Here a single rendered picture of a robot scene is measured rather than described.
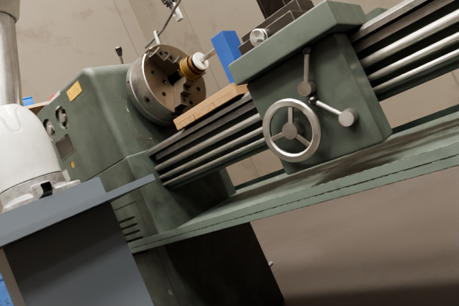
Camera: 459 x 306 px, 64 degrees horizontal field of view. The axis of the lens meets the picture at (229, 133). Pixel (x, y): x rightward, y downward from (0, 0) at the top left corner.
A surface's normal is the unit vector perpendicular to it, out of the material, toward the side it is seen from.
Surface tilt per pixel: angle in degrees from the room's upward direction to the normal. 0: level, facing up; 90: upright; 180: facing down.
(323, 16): 90
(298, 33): 90
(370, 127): 90
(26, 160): 92
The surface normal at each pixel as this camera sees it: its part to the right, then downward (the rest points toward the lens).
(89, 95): -0.60, 0.22
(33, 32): 0.57, -0.30
